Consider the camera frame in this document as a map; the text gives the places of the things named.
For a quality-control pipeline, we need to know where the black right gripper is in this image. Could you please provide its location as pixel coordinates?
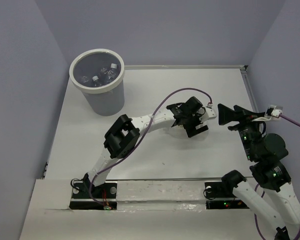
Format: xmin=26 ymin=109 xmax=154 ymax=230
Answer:
xmin=216 ymin=102 xmax=264 ymax=160

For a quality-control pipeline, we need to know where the clear crushed bottle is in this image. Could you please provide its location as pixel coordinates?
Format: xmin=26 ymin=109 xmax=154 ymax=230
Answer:
xmin=105 ymin=63 xmax=118 ymax=84

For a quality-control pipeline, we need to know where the clear unlabelled bottle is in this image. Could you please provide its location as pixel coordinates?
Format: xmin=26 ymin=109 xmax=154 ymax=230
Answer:
xmin=92 ymin=75 xmax=103 ymax=88

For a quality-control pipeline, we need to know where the clear bottle cream label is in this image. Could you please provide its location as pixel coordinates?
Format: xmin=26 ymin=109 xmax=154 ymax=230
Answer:
xmin=162 ymin=126 xmax=209 ymax=141

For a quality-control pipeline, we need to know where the blue label bottle front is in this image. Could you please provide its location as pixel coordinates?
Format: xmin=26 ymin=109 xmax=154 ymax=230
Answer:
xmin=98 ymin=67 xmax=109 ymax=80

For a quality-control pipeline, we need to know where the blue label bottle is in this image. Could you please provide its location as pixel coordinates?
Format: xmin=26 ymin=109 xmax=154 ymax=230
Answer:
xmin=98 ymin=67 xmax=109 ymax=80
xmin=79 ymin=76 xmax=91 ymax=85

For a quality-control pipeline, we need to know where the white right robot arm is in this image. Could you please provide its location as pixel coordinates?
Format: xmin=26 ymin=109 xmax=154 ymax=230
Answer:
xmin=217 ymin=103 xmax=300 ymax=240

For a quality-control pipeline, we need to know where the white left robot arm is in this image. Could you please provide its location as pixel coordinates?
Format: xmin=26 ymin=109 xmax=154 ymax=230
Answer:
xmin=82 ymin=96 xmax=216 ymax=200

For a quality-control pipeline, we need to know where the white round plastic bin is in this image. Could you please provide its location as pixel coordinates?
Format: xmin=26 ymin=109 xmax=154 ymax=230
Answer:
xmin=69 ymin=48 xmax=125 ymax=116

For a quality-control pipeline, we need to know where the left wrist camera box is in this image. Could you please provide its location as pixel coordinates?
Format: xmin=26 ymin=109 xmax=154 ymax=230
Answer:
xmin=200 ymin=106 xmax=217 ymax=122

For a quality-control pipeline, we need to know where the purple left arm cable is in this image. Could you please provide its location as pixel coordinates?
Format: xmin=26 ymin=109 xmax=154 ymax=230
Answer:
xmin=88 ymin=87 xmax=213 ymax=205

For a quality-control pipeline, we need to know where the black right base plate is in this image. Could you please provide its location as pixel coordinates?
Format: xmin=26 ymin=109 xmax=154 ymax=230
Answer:
xmin=203 ymin=181 xmax=249 ymax=210

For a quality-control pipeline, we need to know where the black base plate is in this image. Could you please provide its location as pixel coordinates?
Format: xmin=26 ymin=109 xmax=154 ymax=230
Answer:
xmin=203 ymin=181 xmax=249 ymax=210
xmin=69 ymin=178 xmax=118 ymax=211

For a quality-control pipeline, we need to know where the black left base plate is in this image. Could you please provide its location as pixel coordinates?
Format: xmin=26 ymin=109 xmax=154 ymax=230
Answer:
xmin=69 ymin=178 xmax=118 ymax=211

